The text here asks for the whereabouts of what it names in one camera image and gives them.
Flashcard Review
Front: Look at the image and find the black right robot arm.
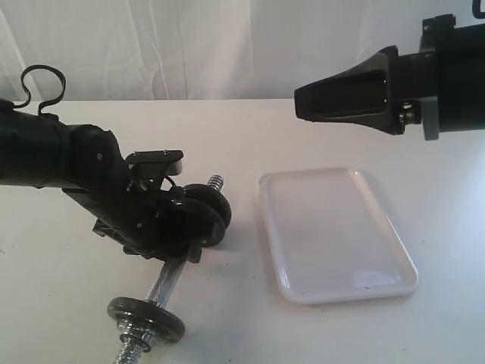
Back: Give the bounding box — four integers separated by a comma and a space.
294, 14, 484, 140

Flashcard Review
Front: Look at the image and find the white backdrop curtain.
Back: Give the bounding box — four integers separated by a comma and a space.
1, 1, 476, 101

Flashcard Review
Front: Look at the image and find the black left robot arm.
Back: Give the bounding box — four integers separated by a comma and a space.
1, 100, 211, 263

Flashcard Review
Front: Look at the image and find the chrome dumbbell bar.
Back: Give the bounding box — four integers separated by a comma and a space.
114, 174, 224, 363

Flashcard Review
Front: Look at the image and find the chrome star collar nut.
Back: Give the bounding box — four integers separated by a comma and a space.
117, 320, 164, 351

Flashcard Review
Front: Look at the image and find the black weight plate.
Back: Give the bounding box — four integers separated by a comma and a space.
107, 297, 186, 341
199, 196, 232, 248
183, 184, 232, 232

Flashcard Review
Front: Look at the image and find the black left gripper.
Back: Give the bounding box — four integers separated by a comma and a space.
92, 187, 205, 264

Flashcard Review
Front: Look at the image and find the white plastic tray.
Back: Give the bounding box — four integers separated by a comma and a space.
258, 167, 419, 305

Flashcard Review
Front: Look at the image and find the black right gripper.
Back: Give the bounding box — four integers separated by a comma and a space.
294, 45, 440, 135

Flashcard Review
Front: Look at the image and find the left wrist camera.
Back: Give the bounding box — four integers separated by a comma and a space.
126, 149, 184, 180

